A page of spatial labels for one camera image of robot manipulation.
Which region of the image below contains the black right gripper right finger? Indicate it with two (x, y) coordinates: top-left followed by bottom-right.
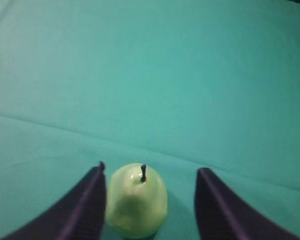
(194, 167), (300, 240)

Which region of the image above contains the green tablecloth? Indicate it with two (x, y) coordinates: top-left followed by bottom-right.
(0, 0), (300, 240)

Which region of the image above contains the green pear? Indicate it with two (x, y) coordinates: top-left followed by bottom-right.
(105, 163), (168, 240)

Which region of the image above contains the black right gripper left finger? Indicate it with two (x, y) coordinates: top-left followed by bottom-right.
(3, 161), (107, 240)

